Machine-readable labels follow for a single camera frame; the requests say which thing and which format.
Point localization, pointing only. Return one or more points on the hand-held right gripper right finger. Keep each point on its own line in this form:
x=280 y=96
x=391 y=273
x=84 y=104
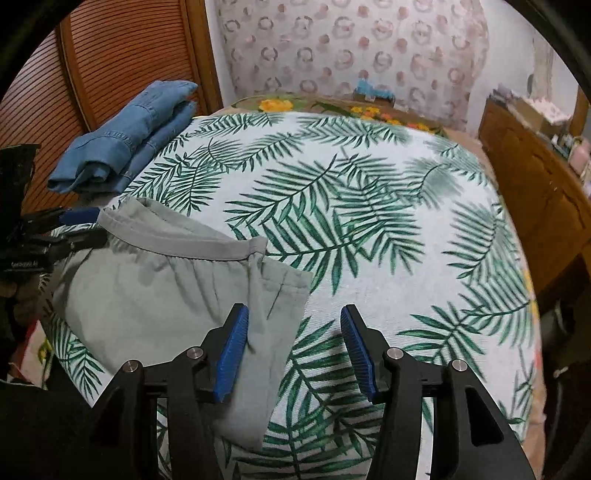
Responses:
x=360 y=355

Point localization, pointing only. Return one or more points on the folded blue jeans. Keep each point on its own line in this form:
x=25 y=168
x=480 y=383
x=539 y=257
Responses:
x=124 y=134

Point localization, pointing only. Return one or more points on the dark chair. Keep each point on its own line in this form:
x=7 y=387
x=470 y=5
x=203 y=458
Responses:
x=570 y=369

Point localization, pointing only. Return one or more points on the wooden louvred door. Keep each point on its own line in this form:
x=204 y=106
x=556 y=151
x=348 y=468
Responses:
x=115 y=46

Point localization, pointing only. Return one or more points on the wooden cabinet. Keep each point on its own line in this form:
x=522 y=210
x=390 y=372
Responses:
x=531 y=184

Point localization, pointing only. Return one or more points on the grey-green pants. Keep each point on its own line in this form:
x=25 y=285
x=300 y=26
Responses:
x=138 y=295

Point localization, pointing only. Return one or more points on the floral cardboard box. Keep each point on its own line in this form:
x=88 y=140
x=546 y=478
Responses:
x=538 y=113

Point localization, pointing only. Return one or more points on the small blue toy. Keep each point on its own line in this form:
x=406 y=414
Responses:
x=374 y=91

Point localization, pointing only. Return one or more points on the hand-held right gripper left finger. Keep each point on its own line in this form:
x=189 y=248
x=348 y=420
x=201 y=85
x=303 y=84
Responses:
x=231 y=355

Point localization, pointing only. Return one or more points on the leaf print bedsheet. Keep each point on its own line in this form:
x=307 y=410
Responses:
x=369 y=207

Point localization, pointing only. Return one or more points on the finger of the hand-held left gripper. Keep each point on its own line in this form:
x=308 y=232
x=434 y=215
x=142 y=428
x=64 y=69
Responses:
x=81 y=215
x=85 y=240

